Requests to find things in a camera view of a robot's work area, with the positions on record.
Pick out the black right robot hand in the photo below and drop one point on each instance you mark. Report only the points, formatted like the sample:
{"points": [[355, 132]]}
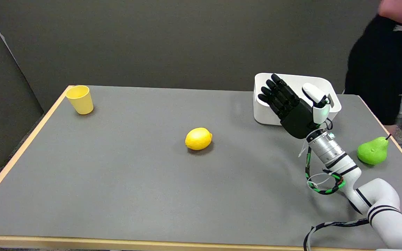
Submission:
{"points": [[293, 111]]}

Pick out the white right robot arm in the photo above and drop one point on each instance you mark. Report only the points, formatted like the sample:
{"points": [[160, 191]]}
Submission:
{"points": [[365, 188]]}

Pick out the yellow lemon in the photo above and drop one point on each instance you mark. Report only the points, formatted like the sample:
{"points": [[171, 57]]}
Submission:
{"points": [[198, 138]]}

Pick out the white plastic bin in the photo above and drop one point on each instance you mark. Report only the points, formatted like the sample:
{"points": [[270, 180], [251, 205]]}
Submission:
{"points": [[267, 104]]}

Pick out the green pear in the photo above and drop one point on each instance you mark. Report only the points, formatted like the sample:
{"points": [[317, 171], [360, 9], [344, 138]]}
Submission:
{"points": [[372, 151]]}

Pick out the person in black clothes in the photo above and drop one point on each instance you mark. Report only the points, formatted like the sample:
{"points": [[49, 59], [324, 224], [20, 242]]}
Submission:
{"points": [[382, 55]]}

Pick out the yellow plastic cup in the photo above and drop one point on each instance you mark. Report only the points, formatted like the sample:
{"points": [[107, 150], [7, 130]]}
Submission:
{"points": [[80, 99]]}

